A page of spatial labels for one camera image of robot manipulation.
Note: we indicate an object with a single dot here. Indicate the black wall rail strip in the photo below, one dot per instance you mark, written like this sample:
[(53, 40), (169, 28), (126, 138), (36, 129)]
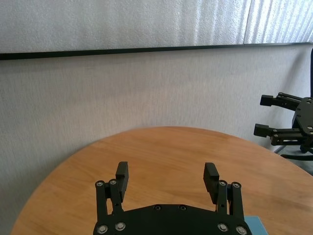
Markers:
[(122, 52)]

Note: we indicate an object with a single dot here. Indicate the black office chair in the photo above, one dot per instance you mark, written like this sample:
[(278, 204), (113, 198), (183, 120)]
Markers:
[(294, 157)]

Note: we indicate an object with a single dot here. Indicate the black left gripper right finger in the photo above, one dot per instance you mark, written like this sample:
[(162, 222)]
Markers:
[(212, 186)]

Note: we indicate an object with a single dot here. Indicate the blue cube block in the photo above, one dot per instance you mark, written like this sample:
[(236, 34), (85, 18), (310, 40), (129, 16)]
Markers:
[(255, 226)]

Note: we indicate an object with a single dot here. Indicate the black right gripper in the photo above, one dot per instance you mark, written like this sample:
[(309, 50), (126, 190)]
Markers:
[(306, 115)]

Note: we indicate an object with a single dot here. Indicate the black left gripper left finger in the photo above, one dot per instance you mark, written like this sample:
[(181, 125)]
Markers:
[(121, 186)]

